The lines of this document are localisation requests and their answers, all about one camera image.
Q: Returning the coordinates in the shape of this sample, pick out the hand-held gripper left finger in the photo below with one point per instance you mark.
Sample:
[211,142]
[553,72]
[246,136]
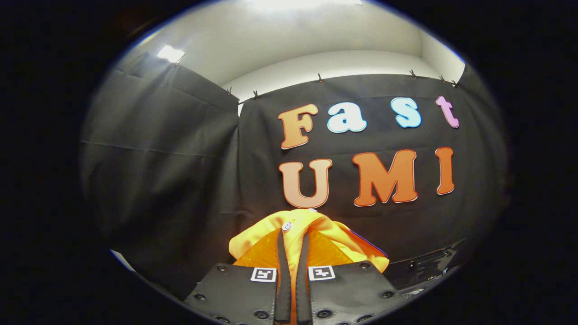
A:
[283,280]

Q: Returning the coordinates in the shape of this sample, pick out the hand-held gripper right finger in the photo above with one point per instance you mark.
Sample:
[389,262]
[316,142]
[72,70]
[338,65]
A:
[303,280]

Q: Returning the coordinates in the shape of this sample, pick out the orange shirt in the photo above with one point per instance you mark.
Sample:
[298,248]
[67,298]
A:
[298,221]

